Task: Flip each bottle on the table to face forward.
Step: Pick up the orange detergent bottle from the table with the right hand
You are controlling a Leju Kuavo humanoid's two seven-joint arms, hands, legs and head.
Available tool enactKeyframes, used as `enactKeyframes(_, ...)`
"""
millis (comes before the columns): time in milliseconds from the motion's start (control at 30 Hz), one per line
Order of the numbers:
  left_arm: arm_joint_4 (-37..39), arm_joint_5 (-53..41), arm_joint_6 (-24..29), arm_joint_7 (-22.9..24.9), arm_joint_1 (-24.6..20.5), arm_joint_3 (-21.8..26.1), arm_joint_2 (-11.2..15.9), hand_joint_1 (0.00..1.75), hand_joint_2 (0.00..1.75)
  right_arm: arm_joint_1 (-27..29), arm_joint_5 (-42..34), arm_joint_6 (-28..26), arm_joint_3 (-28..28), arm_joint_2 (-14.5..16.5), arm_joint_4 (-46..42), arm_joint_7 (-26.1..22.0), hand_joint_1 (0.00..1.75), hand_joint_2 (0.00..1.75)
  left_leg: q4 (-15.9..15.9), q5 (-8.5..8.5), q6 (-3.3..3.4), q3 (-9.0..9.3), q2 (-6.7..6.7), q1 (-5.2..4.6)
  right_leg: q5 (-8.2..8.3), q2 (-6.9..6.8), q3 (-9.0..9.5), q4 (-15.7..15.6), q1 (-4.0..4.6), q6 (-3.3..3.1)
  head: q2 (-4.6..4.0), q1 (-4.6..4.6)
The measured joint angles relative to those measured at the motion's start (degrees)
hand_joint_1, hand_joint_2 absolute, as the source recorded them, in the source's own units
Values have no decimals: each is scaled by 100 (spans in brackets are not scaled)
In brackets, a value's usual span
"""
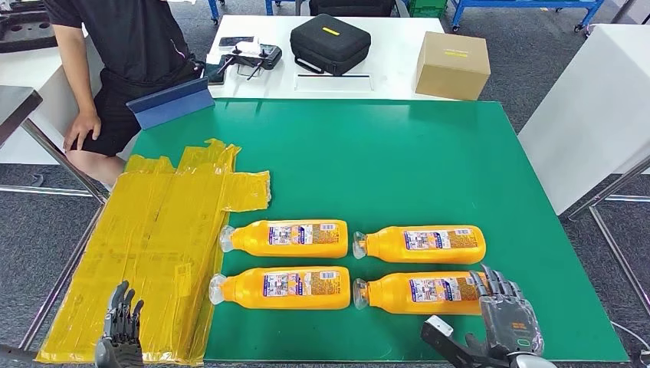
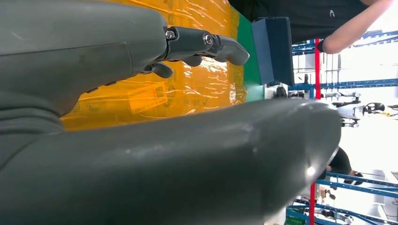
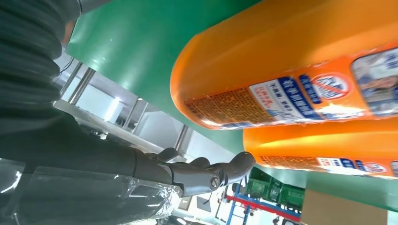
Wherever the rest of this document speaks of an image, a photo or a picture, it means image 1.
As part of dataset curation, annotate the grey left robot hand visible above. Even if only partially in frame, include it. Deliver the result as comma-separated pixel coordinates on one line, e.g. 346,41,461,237
94,281,146,368

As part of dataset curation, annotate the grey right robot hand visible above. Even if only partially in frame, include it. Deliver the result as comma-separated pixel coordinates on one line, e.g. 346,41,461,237
465,264,545,368

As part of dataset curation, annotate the orange detergent bottle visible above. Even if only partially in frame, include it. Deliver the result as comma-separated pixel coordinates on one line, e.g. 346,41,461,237
219,219,350,259
208,266,352,311
353,271,488,316
353,225,487,265

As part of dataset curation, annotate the green table mat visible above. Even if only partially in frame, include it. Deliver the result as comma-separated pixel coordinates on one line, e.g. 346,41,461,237
130,99,631,363

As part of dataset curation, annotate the white side table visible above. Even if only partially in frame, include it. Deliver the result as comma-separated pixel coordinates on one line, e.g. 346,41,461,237
517,24,650,217

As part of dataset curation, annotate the blue tablet case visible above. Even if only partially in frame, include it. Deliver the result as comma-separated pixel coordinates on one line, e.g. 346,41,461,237
126,77,216,130

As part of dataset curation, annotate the grey table with steel leg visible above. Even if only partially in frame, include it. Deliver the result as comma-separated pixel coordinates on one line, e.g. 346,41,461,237
0,86,110,205

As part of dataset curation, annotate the brown cardboard box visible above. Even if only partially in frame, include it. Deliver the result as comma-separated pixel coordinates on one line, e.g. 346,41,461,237
415,31,491,101

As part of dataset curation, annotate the dark tablet device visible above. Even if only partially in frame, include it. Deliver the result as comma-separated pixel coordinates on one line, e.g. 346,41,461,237
202,55,227,86

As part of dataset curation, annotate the white bench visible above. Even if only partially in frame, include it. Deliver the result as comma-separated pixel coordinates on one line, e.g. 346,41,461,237
0,45,140,192

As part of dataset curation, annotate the white desk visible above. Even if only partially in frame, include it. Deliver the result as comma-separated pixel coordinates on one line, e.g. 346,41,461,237
205,15,458,101

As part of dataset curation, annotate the person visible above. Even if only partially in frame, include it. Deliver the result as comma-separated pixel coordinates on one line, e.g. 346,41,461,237
41,0,207,186

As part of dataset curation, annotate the black remote controller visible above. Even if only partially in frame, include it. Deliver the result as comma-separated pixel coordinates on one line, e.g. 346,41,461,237
222,43,284,81

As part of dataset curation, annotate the blue metal cart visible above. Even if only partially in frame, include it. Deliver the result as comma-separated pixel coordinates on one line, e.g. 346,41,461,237
451,0,606,32

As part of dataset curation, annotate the black moulded tray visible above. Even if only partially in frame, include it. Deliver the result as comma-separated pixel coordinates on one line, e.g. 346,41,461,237
0,2,57,54

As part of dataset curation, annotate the green plastic crate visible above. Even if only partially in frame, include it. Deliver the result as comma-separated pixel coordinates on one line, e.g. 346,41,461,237
405,0,449,18

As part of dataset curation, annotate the black zipped carrying case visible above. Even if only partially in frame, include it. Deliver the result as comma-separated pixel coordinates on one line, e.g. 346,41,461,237
289,13,373,77

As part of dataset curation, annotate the black case behind desk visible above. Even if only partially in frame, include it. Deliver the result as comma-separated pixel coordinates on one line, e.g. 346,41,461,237
308,0,397,18

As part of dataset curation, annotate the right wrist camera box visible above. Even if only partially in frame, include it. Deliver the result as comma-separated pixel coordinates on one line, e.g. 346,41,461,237
420,314,509,368

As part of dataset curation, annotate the white floor cable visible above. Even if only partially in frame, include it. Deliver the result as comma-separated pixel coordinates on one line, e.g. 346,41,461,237
609,320,650,354

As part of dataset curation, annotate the steel side table frame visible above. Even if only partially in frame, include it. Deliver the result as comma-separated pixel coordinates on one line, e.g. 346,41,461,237
560,154,650,318

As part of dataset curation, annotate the blue trolley frame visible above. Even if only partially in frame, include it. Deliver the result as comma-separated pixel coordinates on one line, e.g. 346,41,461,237
207,0,277,25

